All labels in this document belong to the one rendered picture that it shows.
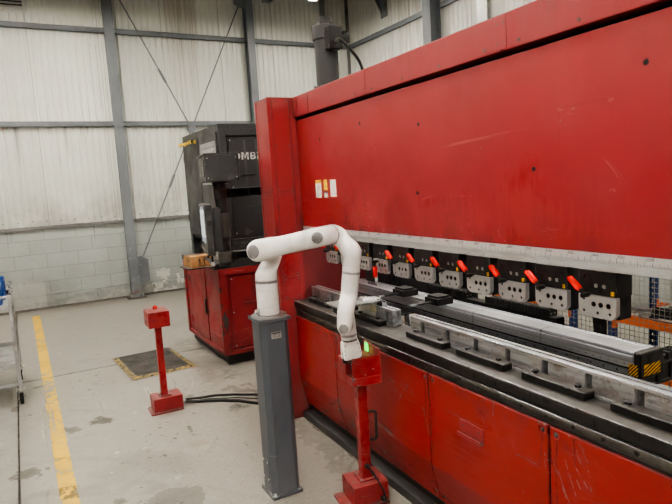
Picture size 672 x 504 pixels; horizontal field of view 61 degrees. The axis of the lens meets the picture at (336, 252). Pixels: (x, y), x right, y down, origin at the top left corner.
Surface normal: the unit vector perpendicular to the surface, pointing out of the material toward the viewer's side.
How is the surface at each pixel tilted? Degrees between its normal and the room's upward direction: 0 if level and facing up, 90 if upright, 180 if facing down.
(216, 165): 90
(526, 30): 90
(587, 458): 90
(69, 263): 90
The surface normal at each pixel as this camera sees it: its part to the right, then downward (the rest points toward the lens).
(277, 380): 0.48, 0.07
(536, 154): -0.88, 0.11
